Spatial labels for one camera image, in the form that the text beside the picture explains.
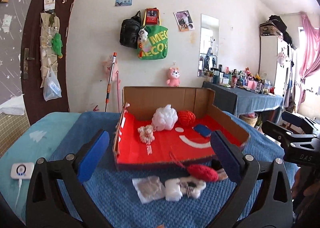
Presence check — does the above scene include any red knitted plush hat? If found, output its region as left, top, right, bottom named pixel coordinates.
left=169, top=152, right=219, bottom=182

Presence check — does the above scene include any white plush toy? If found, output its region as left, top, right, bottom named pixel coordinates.
left=178, top=176, right=206, bottom=199

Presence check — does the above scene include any blue cloth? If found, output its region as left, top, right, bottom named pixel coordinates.
left=193, top=124, right=212, bottom=137

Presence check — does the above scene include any white towel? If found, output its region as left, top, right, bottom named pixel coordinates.
left=165, top=178, right=183, bottom=202

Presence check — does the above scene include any orange foam net ball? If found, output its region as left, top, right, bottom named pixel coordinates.
left=177, top=110, right=196, bottom=127

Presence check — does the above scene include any clear plastic packet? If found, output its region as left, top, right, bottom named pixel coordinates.
left=132, top=176, right=165, bottom=204

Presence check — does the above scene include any white mesh bath pouf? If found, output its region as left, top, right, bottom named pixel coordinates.
left=152, top=104, right=178, bottom=131

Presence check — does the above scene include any black pompom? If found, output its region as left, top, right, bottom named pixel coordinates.
left=210, top=159, right=223, bottom=172

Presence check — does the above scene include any pink curtain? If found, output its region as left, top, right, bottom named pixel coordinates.
left=298, top=12, right=319, bottom=108

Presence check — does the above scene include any blue knitted blanket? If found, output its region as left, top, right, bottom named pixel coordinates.
left=49, top=110, right=299, bottom=228

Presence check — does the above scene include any blue cloth covered table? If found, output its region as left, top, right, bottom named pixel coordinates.
left=202, top=82, right=284, bottom=116

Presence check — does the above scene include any light blue bedsheet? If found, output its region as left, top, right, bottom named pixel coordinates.
left=0, top=112, right=80, bottom=220

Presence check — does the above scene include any white wardrobe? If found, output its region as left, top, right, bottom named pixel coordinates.
left=259, top=35, right=292, bottom=97

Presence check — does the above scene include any white plastic bag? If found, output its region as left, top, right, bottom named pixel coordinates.
left=43, top=67, right=62, bottom=102

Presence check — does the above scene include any pink plush doll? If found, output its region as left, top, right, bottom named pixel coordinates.
left=167, top=67, right=180, bottom=87

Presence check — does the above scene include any red cardboard box tray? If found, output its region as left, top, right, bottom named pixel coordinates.
left=113, top=86, right=249, bottom=170

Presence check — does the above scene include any green tote bag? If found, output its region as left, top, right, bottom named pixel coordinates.
left=137, top=10, right=168, bottom=60

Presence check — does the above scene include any green plush toy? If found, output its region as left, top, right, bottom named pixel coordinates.
left=52, top=33, right=63, bottom=59

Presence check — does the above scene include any red bag behind tote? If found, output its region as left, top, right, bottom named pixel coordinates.
left=145, top=8, right=159, bottom=25

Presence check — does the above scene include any dark brown door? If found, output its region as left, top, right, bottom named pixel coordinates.
left=21, top=0, right=74, bottom=125

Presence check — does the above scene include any beige hanging organizer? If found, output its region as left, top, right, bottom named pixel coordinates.
left=40, top=12, right=60, bottom=88

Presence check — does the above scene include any black backpack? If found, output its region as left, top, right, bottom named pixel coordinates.
left=119, top=10, right=142, bottom=49

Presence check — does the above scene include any white controller with cable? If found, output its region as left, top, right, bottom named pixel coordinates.
left=10, top=162, right=34, bottom=210

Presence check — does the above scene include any wall mirror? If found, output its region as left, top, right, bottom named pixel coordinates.
left=197, top=14, right=220, bottom=77

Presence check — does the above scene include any photo poster on wall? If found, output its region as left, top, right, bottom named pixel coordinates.
left=174, top=10, right=195, bottom=32

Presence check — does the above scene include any pink pig wall plush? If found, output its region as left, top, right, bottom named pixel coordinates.
left=103, top=56, right=119, bottom=82

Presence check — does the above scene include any mop handle orange tip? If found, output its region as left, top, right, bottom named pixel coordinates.
left=105, top=52, right=117, bottom=112

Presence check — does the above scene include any small white plush keychain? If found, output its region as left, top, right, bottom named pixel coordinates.
left=138, top=27, right=148, bottom=43

